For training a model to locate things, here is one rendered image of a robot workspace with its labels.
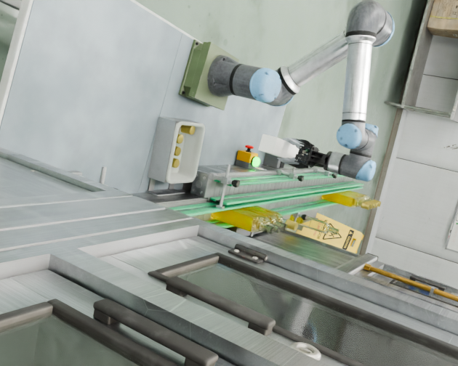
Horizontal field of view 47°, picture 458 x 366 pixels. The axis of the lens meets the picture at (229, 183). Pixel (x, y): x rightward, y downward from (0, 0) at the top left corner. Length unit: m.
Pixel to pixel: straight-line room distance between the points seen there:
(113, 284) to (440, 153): 7.24
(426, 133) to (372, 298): 6.98
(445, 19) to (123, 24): 5.92
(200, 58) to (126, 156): 0.45
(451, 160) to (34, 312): 7.31
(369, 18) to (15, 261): 1.37
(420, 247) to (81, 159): 6.62
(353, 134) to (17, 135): 0.98
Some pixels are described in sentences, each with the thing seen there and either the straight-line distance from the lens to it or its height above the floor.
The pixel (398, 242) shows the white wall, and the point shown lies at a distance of 7.92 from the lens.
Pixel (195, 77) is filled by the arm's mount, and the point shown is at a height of 0.80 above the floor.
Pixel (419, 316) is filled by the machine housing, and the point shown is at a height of 1.83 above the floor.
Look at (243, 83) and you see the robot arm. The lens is 1.87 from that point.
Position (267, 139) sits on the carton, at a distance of 1.89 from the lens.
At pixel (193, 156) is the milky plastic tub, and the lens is 1.97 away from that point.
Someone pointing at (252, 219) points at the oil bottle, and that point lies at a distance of 1.97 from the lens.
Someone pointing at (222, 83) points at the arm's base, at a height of 0.88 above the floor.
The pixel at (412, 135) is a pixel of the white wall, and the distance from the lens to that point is 7.80.
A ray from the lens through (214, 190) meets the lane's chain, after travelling 2.04.
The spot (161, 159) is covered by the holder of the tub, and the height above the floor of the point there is 0.80.
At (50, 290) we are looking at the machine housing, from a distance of 0.64.
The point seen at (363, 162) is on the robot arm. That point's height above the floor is 1.41.
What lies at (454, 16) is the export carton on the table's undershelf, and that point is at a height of 0.54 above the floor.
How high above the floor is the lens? 1.92
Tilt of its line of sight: 29 degrees down
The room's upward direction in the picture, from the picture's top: 107 degrees clockwise
